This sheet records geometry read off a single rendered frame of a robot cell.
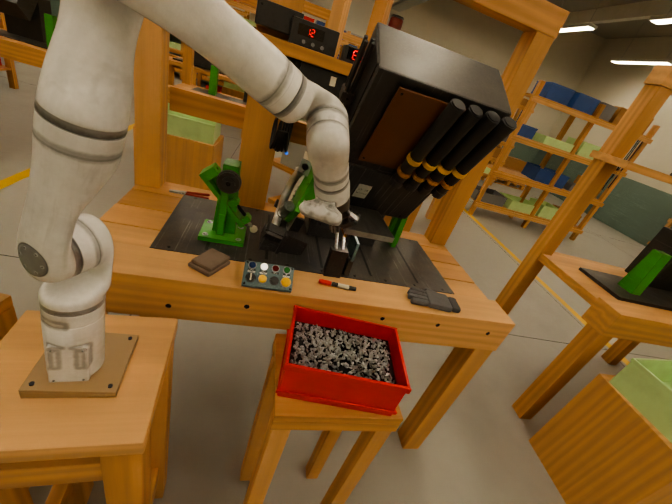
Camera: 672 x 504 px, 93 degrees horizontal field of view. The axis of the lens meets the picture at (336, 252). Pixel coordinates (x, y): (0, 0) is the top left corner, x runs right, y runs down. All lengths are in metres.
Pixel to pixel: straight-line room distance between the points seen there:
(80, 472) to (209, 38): 0.80
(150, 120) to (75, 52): 0.98
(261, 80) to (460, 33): 11.64
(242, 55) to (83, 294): 0.47
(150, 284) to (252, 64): 0.72
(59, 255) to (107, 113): 0.22
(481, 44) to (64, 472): 12.30
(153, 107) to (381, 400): 1.26
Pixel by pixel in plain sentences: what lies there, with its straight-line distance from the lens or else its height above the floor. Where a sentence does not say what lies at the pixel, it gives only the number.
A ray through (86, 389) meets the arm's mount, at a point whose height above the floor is 0.87.
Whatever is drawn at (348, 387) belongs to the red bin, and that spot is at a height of 0.88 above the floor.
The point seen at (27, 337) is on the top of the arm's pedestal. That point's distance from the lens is 0.97.
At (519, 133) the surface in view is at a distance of 6.16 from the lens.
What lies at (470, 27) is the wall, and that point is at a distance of 12.17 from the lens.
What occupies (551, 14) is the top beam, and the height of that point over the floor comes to 1.91.
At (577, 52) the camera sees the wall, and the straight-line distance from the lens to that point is 14.09.
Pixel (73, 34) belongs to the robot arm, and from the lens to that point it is 0.51.
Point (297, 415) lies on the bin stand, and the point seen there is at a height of 0.80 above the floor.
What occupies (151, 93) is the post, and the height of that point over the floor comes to 1.25.
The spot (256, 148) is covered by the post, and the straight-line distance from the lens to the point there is 1.41.
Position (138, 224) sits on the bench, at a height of 0.88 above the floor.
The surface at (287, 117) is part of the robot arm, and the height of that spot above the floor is 1.44.
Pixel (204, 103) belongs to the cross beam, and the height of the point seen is 1.25.
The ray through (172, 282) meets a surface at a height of 0.89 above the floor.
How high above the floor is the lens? 1.52
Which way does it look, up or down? 29 degrees down
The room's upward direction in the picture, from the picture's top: 19 degrees clockwise
